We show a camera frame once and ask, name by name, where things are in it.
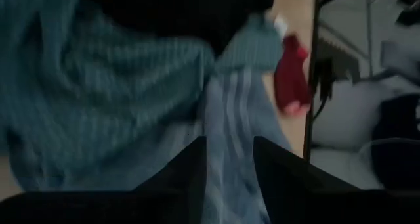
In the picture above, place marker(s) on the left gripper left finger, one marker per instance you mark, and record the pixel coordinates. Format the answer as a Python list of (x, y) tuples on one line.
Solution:
[(187, 171)]

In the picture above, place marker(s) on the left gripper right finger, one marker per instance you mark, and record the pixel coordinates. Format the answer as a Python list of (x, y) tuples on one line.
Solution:
[(279, 178)]

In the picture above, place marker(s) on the blue grey striped garment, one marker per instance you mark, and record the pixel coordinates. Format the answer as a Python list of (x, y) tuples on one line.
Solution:
[(236, 102)]

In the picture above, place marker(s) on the maroon sock with pink toe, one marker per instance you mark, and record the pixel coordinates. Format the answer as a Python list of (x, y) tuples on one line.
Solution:
[(290, 76)]

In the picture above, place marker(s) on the dark bulky floor object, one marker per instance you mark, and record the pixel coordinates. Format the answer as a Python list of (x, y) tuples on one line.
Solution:
[(397, 151)]

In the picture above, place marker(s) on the teal ribbed garment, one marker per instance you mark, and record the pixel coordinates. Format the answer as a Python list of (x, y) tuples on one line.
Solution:
[(98, 86)]

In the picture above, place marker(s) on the white sock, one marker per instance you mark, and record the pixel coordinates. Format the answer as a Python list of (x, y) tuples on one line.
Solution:
[(281, 25)]

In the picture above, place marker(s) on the black garment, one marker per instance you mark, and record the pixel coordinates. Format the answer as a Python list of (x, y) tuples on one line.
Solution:
[(180, 10)]

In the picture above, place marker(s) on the black aluminium table frame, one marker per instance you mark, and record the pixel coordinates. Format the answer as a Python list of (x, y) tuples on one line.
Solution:
[(310, 119)]

